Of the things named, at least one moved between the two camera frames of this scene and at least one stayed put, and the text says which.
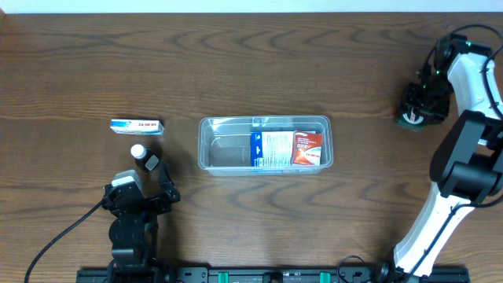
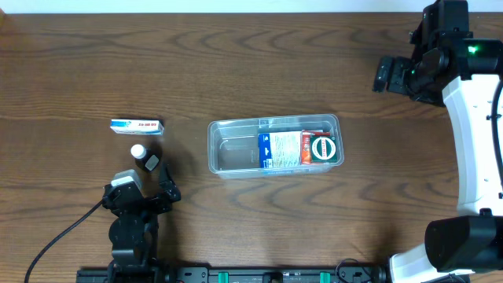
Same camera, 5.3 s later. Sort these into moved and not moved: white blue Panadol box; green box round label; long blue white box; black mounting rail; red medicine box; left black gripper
Moved: red medicine box; green box round label; long blue white box
Not moved: white blue Panadol box; black mounting rail; left black gripper
